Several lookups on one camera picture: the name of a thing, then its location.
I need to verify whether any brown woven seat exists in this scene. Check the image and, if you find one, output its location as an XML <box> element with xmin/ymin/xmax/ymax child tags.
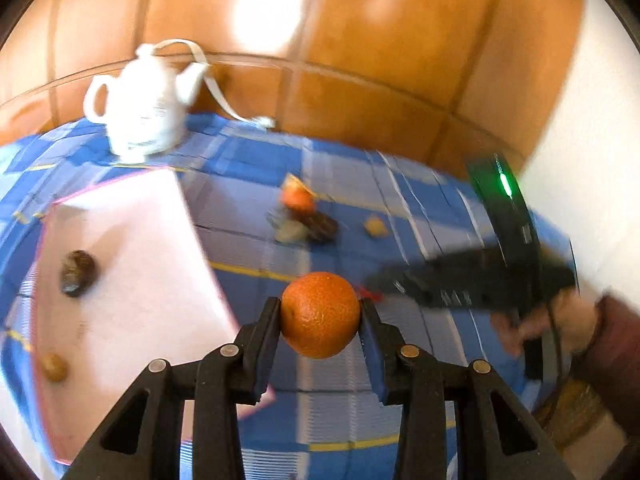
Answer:
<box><xmin>532</xmin><ymin>377</ymin><xmax>632</xmax><ymax>453</ymax></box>

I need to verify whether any white ceramic kettle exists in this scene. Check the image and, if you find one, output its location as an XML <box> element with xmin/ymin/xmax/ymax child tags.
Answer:
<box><xmin>83</xmin><ymin>44</ymin><xmax>211</xmax><ymax>158</ymax></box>

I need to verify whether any brown halved fruit pale face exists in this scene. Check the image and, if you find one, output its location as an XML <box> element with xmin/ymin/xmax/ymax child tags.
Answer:
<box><xmin>274</xmin><ymin>221</ymin><xmax>307</xmax><ymax>244</ymax></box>

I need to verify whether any person's right hand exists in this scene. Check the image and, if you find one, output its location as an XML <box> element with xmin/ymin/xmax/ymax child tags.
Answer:
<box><xmin>492</xmin><ymin>290</ymin><xmax>608</xmax><ymax>358</ymax></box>

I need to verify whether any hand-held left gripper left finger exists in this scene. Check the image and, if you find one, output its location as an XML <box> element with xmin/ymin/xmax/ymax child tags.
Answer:
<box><xmin>62</xmin><ymin>296</ymin><xmax>282</xmax><ymax>480</ymax></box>

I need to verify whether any small tan round fruit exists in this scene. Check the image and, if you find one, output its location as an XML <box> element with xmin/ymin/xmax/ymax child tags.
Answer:
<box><xmin>41</xmin><ymin>353</ymin><xmax>68</xmax><ymax>382</ymax></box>

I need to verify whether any white tray with pink rim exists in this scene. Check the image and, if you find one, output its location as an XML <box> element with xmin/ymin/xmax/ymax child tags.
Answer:
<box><xmin>27</xmin><ymin>167</ymin><xmax>276</xmax><ymax>466</ymax></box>

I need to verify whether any white power cord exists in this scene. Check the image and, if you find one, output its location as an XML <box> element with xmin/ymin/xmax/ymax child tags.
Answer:
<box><xmin>152</xmin><ymin>39</ymin><xmax>277</xmax><ymax>130</ymax></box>

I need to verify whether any dark brown wrinkled fruit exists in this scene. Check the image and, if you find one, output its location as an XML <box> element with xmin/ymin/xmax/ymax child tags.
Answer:
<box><xmin>59</xmin><ymin>250</ymin><xmax>97</xmax><ymax>297</ymax></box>

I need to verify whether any blue plaid tablecloth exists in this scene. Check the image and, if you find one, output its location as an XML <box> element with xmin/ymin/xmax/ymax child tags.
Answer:
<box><xmin>0</xmin><ymin>112</ymin><xmax>576</xmax><ymax>480</ymax></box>

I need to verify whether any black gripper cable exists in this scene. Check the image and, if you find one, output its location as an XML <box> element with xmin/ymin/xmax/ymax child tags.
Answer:
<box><xmin>546</xmin><ymin>302</ymin><xmax>566</xmax><ymax>413</ymax></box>

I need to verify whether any yellow-orange fruit wedge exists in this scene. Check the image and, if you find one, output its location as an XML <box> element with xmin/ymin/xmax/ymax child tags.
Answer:
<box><xmin>281</xmin><ymin>172</ymin><xmax>317</xmax><ymax>211</ymax></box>

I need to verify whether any dark brown round fruit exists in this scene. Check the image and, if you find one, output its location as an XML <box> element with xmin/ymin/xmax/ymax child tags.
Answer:
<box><xmin>300</xmin><ymin>211</ymin><xmax>339</xmax><ymax>244</ymax></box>

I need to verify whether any orange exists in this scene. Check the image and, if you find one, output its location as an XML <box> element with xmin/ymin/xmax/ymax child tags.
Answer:
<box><xmin>280</xmin><ymin>271</ymin><xmax>362</xmax><ymax>359</ymax></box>

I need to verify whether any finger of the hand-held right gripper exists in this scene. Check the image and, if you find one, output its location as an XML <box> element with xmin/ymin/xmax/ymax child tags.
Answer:
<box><xmin>367</xmin><ymin>246</ymin><xmax>485</xmax><ymax>311</ymax></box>

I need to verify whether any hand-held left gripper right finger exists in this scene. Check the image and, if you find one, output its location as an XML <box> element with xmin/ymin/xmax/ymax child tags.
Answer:
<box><xmin>359</xmin><ymin>300</ymin><xmax>576</xmax><ymax>480</ymax></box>

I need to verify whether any person's right forearm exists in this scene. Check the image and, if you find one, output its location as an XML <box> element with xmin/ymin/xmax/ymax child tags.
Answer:
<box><xmin>570</xmin><ymin>294</ymin><xmax>640</xmax><ymax>428</ymax></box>

